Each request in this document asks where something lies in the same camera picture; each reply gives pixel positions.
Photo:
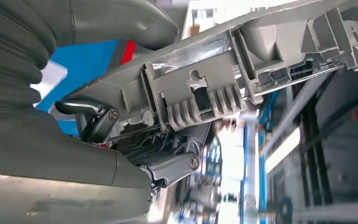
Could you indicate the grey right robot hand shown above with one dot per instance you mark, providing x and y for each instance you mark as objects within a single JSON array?
[{"x": 58, "y": 173}]

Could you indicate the white plastic panel part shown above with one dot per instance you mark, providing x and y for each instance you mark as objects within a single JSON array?
[{"x": 47, "y": 80}]

